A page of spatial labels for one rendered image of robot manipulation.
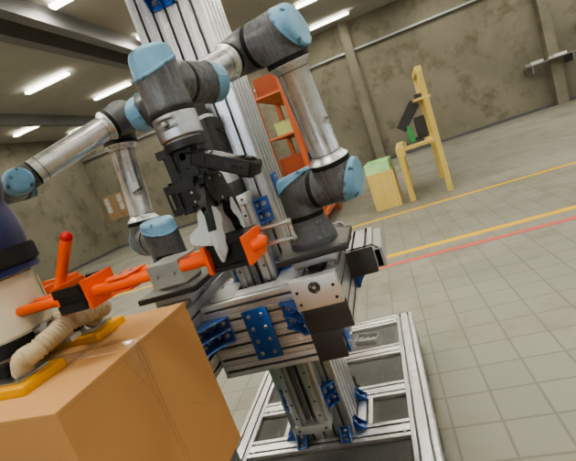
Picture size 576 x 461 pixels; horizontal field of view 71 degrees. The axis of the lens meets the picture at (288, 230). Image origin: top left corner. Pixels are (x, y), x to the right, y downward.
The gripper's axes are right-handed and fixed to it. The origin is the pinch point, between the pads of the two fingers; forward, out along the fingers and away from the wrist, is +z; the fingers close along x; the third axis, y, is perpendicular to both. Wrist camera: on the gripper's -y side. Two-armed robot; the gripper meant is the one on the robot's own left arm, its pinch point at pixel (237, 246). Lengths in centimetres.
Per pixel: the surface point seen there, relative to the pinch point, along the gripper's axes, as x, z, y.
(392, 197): -580, 104, 13
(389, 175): -580, 69, 8
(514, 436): -86, 121, -38
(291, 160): -587, -3, 150
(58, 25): -523, -326, 418
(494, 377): -125, 121, -39
